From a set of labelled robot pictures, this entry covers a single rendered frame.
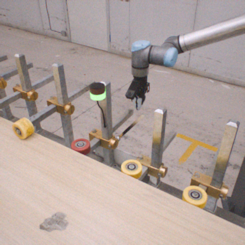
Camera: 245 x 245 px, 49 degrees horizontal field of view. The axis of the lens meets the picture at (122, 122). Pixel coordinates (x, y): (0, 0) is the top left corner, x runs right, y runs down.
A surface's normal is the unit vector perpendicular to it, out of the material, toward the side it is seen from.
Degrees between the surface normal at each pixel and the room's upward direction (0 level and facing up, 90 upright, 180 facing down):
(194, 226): 0
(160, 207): 0
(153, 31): 90
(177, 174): 0
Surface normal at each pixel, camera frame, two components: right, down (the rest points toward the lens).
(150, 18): -0.58, 0.47
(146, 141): -0.01, -0.82
